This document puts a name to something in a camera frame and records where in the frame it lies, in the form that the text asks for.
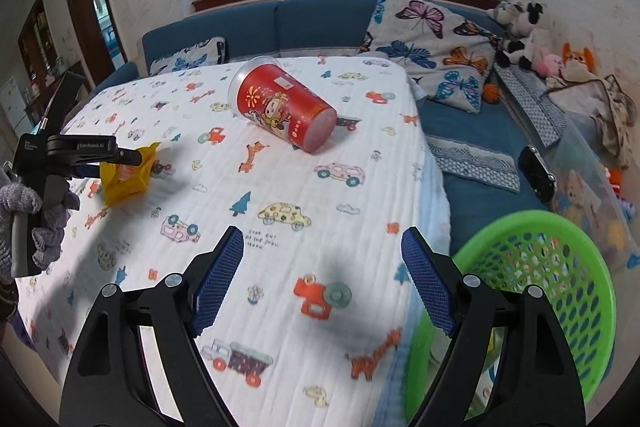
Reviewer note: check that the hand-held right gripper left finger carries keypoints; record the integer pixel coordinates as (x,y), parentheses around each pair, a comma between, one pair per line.
(220,279)

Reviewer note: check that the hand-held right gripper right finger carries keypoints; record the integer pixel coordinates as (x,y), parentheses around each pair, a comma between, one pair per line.
(427,282)

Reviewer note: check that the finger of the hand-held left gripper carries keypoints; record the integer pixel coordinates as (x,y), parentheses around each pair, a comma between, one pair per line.
(130,157)
(87,171)

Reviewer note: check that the yellow wrapper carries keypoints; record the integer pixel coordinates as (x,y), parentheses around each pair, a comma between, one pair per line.
(125,184)

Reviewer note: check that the green plastic basket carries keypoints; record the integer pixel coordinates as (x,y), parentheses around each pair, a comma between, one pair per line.
(590,307)

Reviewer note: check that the person's left hand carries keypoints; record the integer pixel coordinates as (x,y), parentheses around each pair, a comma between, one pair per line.
(50,227)

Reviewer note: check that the small butterfly pillow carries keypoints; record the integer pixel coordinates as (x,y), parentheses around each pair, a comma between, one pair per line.
(185,57)

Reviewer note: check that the printed white blanket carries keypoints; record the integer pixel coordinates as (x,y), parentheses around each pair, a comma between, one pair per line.
(300,187)

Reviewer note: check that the blue white patterned cloth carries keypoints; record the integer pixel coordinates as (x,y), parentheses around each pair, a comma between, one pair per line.
(530,102)
(470,162)

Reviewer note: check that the wooden doorway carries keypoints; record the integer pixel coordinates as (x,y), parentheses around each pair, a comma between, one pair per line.
(90,7)

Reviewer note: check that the red printed cup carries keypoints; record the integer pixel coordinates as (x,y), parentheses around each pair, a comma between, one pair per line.
(280,102)

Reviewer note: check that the clear plastic storage box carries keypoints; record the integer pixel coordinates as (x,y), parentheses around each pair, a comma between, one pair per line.
(595,207)

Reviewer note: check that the small toy basketball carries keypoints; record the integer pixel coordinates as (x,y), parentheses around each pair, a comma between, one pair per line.
(491,93)

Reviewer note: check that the blue sofa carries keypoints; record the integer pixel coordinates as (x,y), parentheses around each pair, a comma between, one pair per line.
(310,27)

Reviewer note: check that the large butterfly pillow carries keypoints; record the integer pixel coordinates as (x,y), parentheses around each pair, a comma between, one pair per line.
(425,37)

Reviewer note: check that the beige cloth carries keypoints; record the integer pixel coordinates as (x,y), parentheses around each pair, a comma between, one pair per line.
(600,107)

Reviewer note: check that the pink plush toy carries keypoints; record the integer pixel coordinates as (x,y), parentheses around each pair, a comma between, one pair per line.
(547,64)

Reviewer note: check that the black and white cow plush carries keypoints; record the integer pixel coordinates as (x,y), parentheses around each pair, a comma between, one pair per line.
(530,37)

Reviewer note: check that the orange fox plush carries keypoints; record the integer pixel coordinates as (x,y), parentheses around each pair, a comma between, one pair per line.
(580,57)

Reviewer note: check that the grey and white plush toy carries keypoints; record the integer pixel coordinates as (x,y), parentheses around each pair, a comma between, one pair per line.
(502,14)

